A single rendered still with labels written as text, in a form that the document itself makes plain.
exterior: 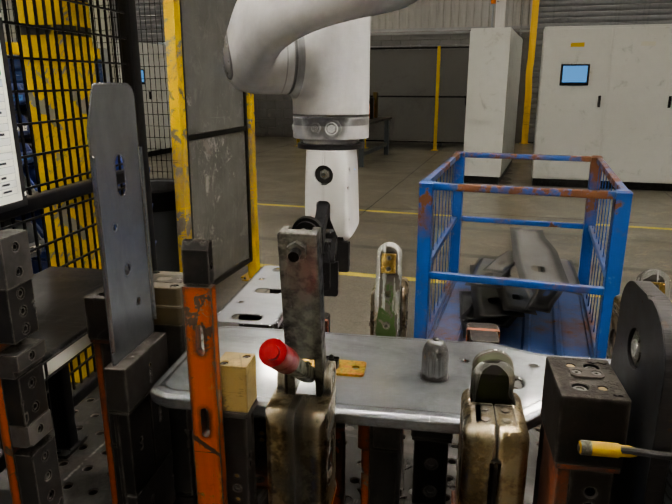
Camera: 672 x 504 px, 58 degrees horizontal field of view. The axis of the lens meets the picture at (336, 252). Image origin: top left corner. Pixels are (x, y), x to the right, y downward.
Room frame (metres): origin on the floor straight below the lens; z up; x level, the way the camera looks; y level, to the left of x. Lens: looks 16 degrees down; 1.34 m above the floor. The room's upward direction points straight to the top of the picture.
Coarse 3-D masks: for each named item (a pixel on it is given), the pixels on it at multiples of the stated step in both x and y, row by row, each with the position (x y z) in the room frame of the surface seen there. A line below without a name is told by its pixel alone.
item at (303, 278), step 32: (320, 224) 0.56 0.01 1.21; (288, 256) 0.50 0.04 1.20; (320, 256) 0.53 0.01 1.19; (288, 288) 0.52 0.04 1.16; (320, 288) 0.52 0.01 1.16; (288, 320) 0.53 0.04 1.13; (320, 320) 0.52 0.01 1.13; (320, 352) 0.53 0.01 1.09; (288, 384) 0.54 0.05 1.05; (320, 384) 0.53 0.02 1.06
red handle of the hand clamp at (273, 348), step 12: (264, 348) 0.42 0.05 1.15; (276, 348) 0.42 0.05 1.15; (288, 348) 0.44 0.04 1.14; (264, 360) 0.42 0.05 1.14; (276, 360) 0.42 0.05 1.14; (288, 360) 0.43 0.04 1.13; (300, 360) 0.48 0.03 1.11; (288, 372) 0.46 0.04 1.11; (300, 372) 0.49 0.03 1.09; (312, 372) 0.53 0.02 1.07
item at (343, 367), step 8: (304, 360) 0.70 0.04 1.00; (312, 360) 0.70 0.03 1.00; (328, 360) 0.68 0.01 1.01; (336, 360) 0.68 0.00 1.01; (344, 360) 0.70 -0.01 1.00; (352, 360) 0.70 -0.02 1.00; (336, 368) 0.68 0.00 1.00; (344, 368) 0.68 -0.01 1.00; (360, 368) 0.68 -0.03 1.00; (352, 376) 0.66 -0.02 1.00; (360, 376) 0.66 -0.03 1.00
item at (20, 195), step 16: (0, 16) 0.98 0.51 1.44; (0, 32) 0.98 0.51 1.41; (0, 48) 0.97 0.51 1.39; (0, 64) 0.97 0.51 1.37; (0, 80) 0.96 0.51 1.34; (0, 96) 0.96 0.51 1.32; (0, 112) 0.95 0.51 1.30; (0, 128) 0.95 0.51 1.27; (16, 128) 0.98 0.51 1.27; (0, 144) 0.94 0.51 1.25; (16, 144) 0.98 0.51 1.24; (0, 160) 0.94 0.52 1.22; (16, 160) 0.97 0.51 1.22; (0, 176) 0.93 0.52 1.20; (16, 176) 0.97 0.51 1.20; (0, 192) 0.93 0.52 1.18; (16, 192) 0.96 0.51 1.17; (0, 208) 0.92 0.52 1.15
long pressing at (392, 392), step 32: (224, 352) 0.73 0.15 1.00; (256, 352) 0.73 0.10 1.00; (352, 352) 0.73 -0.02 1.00; (384, 352) 0.73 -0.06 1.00; (416, 352) 0.73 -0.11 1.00; (448, 352) 0.73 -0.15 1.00; (512, 352) 0.73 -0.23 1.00; (160, 384) 0.65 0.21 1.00; (352, 384) 0.64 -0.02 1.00; (384, 384) 0.64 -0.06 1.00; (416, 384) 0.64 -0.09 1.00; (448, 384) 0.64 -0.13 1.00; (352, 416) 0.57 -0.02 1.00; (384, 416) 0.57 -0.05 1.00; (416, 416) 0.57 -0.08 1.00; (448, 416) 0.57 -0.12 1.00
